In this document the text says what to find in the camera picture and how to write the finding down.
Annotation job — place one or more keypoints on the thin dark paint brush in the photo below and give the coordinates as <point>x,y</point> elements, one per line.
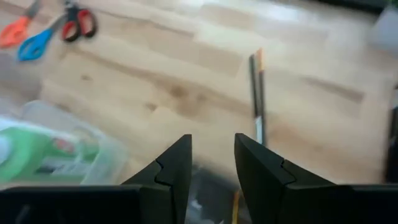
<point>254,90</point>
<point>261,93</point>

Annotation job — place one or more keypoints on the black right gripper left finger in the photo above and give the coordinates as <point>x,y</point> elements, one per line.
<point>168,186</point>

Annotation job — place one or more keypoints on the small clear plastic bin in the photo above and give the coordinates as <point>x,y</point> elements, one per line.
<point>105,155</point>

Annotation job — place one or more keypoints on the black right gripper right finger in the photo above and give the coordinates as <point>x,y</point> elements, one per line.
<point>261,180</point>

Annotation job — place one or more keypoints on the green paint bottle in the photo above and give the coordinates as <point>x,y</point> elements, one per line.
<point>28,149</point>

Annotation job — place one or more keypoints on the red and black scissors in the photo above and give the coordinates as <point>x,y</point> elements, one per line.
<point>81,21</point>

